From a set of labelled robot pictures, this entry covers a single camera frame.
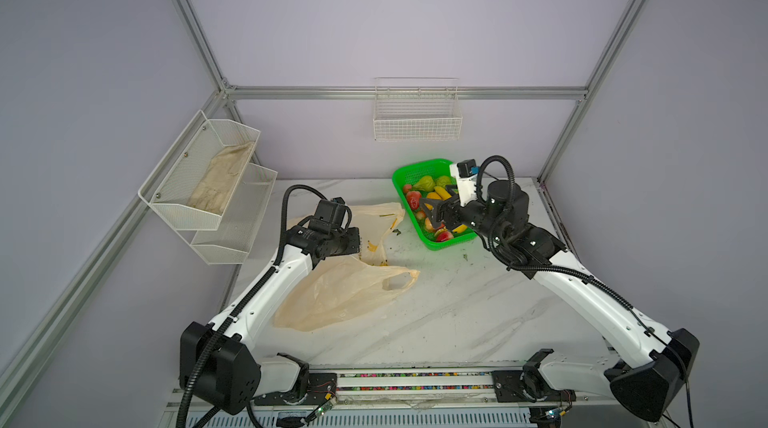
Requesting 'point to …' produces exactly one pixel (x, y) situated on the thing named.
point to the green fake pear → (425, 184)
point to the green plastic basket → (404, 175)
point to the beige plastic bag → (344, 287)
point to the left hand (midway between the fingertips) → (352, 243)
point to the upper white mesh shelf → (190, 187)
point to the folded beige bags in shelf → (221, 176)
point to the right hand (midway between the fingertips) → (431, 192)
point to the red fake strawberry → (413, 198)
